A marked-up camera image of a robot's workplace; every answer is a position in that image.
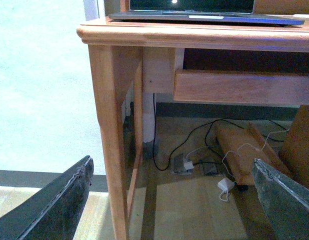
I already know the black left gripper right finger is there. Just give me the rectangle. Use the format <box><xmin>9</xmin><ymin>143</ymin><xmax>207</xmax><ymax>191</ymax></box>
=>
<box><xmin>252</xmin><ymin>158</ymin><xmax>309</xmax><ymax>240</ymax></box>

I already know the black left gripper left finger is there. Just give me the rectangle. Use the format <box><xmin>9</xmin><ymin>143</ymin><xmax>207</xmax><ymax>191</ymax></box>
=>
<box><xmin>0</xmin><ymin>155</ymin><xmax>94</xmax><ymax>240</ymax></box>

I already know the wooden keyboard tray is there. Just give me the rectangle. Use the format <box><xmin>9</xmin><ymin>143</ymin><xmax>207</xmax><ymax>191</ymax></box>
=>
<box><xmin>173</xmin><ymin>70</ymin><xmax>309</xmax><ymax>105</ymax></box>

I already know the wooden board on floor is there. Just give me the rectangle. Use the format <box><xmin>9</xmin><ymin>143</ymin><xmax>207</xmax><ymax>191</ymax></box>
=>
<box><xmin>215</xmin><ymin>105</ymin><xmax>309</xmax><ymax>189</ymax></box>

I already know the floor power outlet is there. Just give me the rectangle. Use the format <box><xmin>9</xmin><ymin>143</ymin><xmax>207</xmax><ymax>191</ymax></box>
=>
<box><xmin>170</xmin><ymin>153</ymin><xmax>219</xmax><ymax>176</ymax></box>

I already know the wooden desk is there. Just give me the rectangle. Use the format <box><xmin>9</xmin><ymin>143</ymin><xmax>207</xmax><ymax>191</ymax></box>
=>
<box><xmin>77</xmin><ymin>16</ymin><xmax>309</xmax><ymax>240</ymax></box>

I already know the grey laptop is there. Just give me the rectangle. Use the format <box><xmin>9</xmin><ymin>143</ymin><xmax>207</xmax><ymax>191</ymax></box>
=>
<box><xmin>108</xmin><ymin>0</ymin><xmax>305</xmax><ymax>26</ymax></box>

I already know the white charger with cable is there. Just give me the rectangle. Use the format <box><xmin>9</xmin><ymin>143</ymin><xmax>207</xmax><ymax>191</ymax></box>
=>
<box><xmin>217</xmin><ymin>129</ymin><xmax>290</xmax><ymax>203</ymax></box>

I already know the black power cable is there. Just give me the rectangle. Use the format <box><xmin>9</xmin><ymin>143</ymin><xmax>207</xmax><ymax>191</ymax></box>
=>
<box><xmin>152</xmin><ymin>92</ymin><xmax>290</xmax><ymax>172</ymax></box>

